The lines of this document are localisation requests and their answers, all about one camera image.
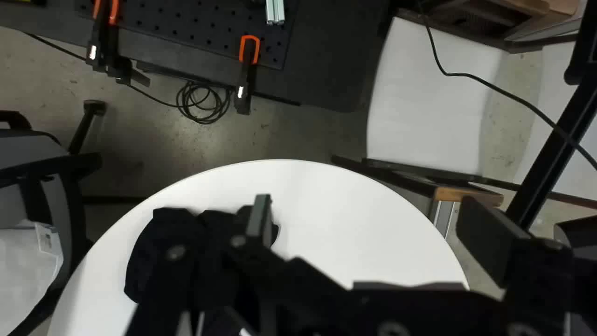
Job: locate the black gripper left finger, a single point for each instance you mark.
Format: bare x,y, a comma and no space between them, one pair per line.
262,216

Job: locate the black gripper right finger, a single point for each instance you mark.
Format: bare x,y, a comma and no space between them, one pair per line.
492,239

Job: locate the grey office chair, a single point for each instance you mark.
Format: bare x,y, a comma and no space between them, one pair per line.
44,160

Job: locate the short aluminium profile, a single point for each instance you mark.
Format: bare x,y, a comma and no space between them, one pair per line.
445,216

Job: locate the wooden block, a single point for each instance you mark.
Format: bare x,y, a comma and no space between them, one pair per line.
467,194

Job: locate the black tripod pole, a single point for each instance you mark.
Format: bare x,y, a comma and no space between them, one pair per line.
561,136

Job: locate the black cloth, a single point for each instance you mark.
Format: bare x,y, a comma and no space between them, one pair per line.
141,272

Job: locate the white flat board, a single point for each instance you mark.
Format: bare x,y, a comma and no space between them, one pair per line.
436,104

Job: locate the orange black bar clamp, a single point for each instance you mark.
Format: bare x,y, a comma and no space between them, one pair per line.
249,67
115,43
94,37

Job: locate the black perforated board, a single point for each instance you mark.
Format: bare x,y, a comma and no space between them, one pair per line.
199,24

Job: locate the silver aluminium extrusion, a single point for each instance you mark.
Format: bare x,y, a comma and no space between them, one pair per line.
277,9

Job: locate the brown wooden furniture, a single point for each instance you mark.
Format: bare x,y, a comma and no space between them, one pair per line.
497,15

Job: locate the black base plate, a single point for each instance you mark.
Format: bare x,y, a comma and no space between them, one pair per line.
329,56

